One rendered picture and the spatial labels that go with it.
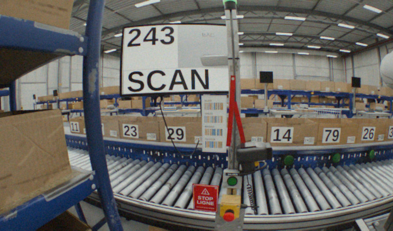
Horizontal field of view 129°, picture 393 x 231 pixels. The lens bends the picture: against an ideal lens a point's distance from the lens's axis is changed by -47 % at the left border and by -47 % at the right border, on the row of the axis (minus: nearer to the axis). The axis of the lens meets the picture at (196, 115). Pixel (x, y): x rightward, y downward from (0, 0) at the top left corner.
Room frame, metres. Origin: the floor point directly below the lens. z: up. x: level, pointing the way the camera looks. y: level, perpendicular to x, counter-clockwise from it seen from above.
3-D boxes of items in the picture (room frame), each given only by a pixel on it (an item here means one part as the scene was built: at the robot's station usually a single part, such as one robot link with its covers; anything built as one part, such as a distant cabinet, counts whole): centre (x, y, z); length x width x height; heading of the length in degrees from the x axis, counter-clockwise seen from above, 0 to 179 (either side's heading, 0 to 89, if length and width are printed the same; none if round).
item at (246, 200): (0.83, -0.28, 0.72); 0.52 x 0.05 x 0.05; 166
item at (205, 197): (0.58, -0.06, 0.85); 0.16 x 0.01 x 0.13; 76
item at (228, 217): (0.49, -0.11, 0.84); 0.04 x 0.04 x 0.04; 76
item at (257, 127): (1.29, -0.32, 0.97); 0.39 x 0.29 x 0.17; 76
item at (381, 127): (1.00, -1.47, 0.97); 0.39 x 0.29 x 0.17; 76
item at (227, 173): (0.56, -0.12, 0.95); 0.07 x 0.03 x 0.07; 76
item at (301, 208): (0.77, -0.53, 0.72); 0.52 x 0.05 x 0.05; 166
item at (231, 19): (0.59, -0.13, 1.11); 0.12 x 0.05 x 0.88; 76
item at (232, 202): (0.52, -0.15, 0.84); 0.15 x 0.09 x 0.07; 76
